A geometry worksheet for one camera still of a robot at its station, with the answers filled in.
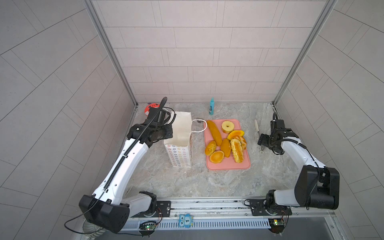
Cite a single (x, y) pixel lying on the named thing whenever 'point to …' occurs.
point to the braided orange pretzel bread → (243, 142)
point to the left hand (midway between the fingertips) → (172, 128)
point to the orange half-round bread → (235, 133)
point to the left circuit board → (148, 225)
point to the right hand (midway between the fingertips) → (265, 142)
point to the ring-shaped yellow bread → (227, 126)
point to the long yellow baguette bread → (215, 133)
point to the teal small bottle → (212, 107)
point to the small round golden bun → (210, 147)
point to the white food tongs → (262, 147)
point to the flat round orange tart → (217, 156)
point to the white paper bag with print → (180, 147)
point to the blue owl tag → (185, 220)
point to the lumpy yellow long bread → (237, 150)
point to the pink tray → (227, 163)
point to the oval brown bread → (225, 146)
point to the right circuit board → (277, 225)
